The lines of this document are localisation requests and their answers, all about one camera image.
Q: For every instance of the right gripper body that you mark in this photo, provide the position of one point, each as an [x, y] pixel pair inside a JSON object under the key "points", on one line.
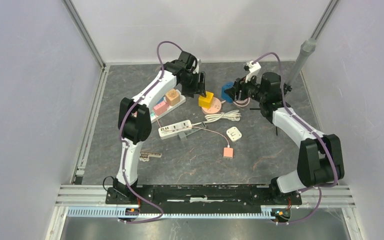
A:
{"points": [[251, 90]]}

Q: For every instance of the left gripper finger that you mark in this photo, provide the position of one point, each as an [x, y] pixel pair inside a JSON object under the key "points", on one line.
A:
{"points": [[202, 84], [191, 91]]}

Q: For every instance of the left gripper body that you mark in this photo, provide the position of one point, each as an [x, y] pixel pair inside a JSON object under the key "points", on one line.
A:
{"points": [[192, 79]]}

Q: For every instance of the yellow cube socket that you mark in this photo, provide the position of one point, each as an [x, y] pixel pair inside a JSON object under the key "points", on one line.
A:
{"points": [[205, 101]]}

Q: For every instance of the white square plug adapter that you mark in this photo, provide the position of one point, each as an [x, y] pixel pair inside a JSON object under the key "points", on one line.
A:
{"points": [[234, 134]]}

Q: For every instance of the small pink charger plug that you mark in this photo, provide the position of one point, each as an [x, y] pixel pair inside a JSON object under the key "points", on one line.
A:
{"points": [[228, 153]]}

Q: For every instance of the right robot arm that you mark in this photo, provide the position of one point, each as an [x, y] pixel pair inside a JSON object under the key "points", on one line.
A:
{"points": [[320, 157]]}

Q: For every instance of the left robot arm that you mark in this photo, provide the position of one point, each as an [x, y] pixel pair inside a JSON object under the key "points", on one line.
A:
{"points": [[134, 120]]}

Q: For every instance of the tan wooden cube plug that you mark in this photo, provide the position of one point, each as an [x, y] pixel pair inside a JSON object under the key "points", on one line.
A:
{"points": [[172, 97]]}

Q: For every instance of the pink round socket base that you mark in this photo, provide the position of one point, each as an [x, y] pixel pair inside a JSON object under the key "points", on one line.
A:
{"points": [[215, 107]]}

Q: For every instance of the pink square plug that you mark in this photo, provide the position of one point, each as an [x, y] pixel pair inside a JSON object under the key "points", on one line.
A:
{"points": [[160, 108]]}

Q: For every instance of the long white power strip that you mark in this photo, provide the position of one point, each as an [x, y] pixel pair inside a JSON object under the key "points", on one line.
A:
{"points": [[154, 118]]}

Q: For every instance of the small white power strip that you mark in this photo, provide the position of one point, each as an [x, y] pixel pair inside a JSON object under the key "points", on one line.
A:
{"points": [[172, 130]]}

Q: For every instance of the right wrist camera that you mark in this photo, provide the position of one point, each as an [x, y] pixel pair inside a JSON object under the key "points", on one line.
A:
{"points": [[252, 68]]}

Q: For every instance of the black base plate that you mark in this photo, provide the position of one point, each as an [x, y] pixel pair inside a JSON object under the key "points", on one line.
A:
{"points": [[204, 198]]}

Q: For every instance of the white cable duct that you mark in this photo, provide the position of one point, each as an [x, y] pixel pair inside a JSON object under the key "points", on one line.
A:
{"points": [[129, 213]]}

